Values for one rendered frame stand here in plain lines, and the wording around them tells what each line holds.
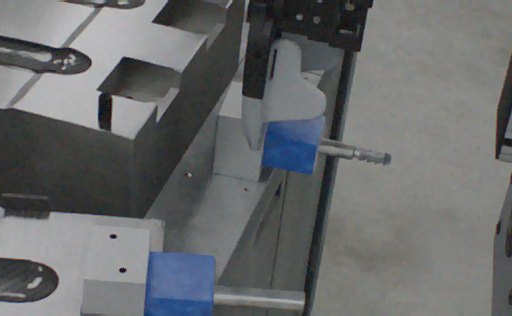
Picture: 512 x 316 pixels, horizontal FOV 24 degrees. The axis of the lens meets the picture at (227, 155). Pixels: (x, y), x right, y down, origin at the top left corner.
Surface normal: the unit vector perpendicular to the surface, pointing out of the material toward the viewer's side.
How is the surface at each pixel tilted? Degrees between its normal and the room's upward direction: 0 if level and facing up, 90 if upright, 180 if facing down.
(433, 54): 0
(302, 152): 90
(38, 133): 90
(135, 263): 0
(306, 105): 79
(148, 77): 90
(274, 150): 90
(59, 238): 0
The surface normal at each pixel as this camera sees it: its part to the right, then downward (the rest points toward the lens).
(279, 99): -0.19, 0.38
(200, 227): 0.09, -0.82
